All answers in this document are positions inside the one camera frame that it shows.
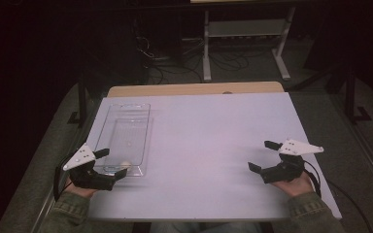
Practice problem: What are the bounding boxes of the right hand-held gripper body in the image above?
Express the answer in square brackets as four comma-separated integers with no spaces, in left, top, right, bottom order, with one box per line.
[259,138,325,185]

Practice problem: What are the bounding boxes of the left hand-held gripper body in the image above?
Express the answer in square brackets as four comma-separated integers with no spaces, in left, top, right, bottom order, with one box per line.
[62,143,119,192]

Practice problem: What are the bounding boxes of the clear plastic tray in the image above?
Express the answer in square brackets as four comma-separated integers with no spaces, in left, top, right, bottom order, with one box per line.
[91,102,154,178]

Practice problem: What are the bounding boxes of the person's left hand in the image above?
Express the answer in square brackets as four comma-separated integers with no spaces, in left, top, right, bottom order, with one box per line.
[64,176,99,199]

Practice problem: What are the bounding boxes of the person's right hand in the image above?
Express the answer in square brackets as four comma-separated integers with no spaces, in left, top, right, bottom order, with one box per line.
[269,170,316,199]

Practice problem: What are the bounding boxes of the black metal stand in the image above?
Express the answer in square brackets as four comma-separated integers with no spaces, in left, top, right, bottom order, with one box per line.
[343,63,373,126]
[66,71,89,128]

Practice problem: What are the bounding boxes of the wooden table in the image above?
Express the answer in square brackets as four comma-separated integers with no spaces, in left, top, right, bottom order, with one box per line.
[106,81,286,99]

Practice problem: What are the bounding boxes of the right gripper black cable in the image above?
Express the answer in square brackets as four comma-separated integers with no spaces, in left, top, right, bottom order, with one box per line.
[302,159,373,233]

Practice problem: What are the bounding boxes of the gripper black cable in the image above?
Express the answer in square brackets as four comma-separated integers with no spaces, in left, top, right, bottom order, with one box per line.
[52,157,76,203]
[302,159,373,233]

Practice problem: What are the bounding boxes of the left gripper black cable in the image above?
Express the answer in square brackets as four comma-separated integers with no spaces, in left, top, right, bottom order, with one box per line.
[52,157,76,203]

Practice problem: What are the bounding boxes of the tangle of floor cables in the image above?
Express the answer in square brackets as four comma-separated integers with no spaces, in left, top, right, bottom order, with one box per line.
[135,34,251,85]

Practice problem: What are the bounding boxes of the white metal desk frame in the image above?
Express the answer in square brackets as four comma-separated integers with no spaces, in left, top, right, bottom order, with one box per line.
[201,5,297,83]

